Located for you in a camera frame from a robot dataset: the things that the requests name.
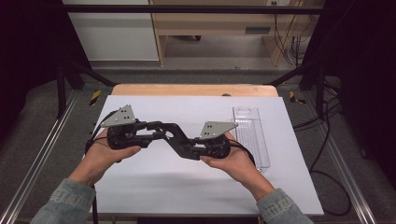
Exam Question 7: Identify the person's left hand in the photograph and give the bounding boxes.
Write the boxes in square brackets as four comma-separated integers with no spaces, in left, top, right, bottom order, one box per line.
[68,127,143,189]

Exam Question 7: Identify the black horizontal frame bar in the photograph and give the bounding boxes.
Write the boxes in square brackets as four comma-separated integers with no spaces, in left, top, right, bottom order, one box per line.
[62,4,328,15]

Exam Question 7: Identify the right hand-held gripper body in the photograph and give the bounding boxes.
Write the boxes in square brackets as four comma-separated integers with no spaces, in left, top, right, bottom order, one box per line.
[193,120,239,161]

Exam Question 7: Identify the grey desk label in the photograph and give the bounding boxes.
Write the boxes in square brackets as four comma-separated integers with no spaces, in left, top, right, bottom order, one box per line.
[245,26,271,35]

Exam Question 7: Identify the wooden table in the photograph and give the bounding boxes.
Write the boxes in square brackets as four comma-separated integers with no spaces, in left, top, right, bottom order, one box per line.
[111,83,279,98]

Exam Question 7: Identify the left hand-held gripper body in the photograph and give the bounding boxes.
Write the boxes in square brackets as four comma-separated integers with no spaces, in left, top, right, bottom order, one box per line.
[100,104,151,150]

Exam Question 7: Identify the metal floor rail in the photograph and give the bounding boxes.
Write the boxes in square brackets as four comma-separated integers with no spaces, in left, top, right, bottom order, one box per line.
[303,92,378,224]
[0,89,79,224]

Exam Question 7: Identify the black floor cables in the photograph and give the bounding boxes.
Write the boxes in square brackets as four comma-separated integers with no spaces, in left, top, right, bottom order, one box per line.
[292,78,353,217]

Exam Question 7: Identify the yellow black tape strip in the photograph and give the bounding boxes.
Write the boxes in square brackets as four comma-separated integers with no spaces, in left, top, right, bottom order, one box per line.
[289,91,306,105]
[89,90,103,106]

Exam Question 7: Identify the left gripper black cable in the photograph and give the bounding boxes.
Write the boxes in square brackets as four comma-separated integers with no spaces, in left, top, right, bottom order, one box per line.
[84,110,120,224]

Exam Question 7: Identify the person's right hand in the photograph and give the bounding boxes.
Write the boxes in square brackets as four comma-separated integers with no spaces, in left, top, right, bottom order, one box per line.
[200,130,269,191]

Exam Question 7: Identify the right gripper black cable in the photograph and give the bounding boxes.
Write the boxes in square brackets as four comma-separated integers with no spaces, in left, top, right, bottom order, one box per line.
[228,139,257,166]

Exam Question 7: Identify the black curtain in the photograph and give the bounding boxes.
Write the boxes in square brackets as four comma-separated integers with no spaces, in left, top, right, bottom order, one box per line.
[302,0,396,181]
[0,0,92,135]

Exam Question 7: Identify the white table sheet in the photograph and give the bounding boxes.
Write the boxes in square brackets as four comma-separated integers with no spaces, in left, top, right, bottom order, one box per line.
[90,94,325,217]

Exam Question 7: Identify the black frame post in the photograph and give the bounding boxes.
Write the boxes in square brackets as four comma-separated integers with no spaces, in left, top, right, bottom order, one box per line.
[263,61,327,119]
[56,59,117,119]

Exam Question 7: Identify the hanging desk cables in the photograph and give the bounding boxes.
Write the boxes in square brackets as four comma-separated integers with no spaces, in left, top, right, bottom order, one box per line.
[274,12,305,68]

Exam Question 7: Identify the wooden desk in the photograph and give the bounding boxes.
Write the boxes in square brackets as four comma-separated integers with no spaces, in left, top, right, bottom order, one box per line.
[148,0,312,67]

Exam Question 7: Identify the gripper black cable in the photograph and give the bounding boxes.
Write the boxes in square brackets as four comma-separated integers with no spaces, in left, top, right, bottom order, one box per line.
[228,139,257,166]
[84,110,120,224]

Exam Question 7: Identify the clear plastic tray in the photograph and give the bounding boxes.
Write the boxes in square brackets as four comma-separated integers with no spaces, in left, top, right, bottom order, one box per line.
[232,105,271,171]

